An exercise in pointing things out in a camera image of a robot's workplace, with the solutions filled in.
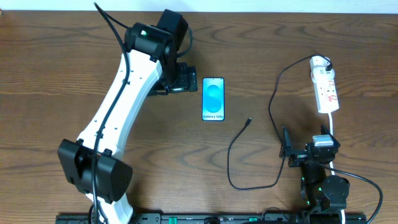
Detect white power strip cord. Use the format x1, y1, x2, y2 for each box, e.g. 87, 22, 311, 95
327, 112, 346, 224

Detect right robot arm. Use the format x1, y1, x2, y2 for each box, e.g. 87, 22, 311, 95
280, 125, 349, 223

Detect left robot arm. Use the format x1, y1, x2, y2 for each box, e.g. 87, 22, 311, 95
57, 9, 198, 223

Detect white USB charger adapter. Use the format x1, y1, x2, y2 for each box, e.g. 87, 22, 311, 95
310, 55, 335, 83

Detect white power strip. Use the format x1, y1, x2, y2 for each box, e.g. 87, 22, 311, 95
311, 68, 340, 114

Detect black USB charging cable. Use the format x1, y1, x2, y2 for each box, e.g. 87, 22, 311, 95
226, 54, 333, 191

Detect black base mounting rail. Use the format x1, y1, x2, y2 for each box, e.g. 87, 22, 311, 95
55, 213, 367, 224

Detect blue Samsung Galaxy smartphone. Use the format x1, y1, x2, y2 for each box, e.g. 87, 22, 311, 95
201, 77, 225, 121

